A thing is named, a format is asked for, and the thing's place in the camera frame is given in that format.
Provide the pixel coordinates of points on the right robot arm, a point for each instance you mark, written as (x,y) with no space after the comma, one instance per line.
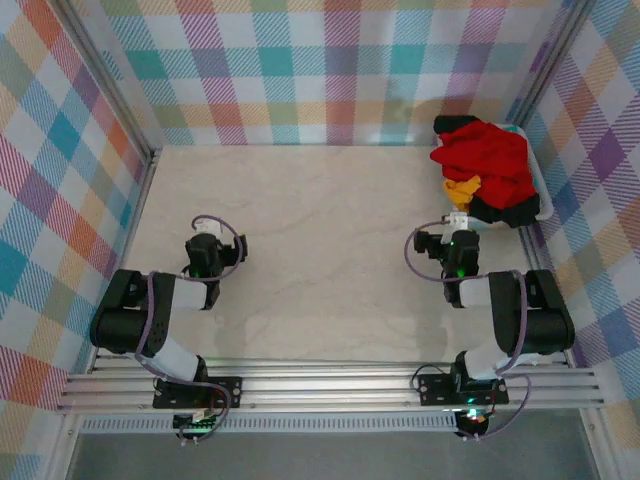
(540,320)

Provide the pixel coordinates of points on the white plastic basket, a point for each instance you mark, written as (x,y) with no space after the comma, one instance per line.
(542,200)

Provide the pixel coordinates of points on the yellow t-shirt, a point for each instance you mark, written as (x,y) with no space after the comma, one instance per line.
(460,190)

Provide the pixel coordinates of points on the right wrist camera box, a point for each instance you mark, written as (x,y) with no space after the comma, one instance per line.
(428,245)

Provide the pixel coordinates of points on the red t-shirt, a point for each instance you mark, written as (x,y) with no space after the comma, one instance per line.
(495,160)

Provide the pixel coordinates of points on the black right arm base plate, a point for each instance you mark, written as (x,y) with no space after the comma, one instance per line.
(435,390)

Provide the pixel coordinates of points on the black t-shirt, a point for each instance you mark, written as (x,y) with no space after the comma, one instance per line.
(510,212)

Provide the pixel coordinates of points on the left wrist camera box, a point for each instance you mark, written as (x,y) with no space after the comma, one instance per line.
(233,250)

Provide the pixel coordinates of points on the aluminium corner post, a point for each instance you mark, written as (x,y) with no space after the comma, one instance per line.
(107,82)
(552,60)

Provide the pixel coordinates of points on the aluminium cross rail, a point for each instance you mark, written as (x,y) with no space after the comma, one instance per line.
(325,387)

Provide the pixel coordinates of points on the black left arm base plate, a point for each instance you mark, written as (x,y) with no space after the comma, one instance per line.
(230,392)

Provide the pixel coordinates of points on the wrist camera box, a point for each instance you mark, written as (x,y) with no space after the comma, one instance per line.
(428,245)
(233,250)

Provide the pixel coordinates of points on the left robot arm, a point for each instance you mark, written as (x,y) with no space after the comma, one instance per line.
(125,320)

